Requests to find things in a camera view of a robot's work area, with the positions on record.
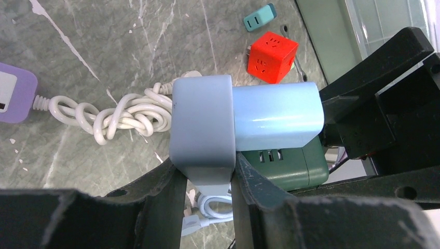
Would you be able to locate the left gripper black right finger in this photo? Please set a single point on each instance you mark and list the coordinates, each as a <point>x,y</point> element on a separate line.
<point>365,212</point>

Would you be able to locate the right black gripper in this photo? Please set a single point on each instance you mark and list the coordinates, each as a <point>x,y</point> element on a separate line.
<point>386,109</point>

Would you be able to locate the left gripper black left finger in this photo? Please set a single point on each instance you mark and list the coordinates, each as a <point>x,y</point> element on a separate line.
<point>146,213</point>

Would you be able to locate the light blue charger plug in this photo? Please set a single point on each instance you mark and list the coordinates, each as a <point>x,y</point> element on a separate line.
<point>279,116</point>

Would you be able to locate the dark green plug adapter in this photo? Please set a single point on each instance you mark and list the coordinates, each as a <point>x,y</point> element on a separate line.
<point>292,168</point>

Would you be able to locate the red plug adapter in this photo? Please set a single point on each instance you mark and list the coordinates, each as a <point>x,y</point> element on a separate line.
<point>271,57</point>

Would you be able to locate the teal plug adapter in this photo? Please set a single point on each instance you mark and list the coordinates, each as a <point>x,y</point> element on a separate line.
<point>260,17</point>

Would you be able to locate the purple power strip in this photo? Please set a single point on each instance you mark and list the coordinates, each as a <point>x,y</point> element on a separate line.
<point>18,91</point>

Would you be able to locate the clear plastic storage bin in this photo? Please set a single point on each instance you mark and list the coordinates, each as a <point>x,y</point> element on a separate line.
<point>344,33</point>

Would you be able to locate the silver wrench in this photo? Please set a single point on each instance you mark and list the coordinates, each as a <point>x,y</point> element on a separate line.
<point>301,73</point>

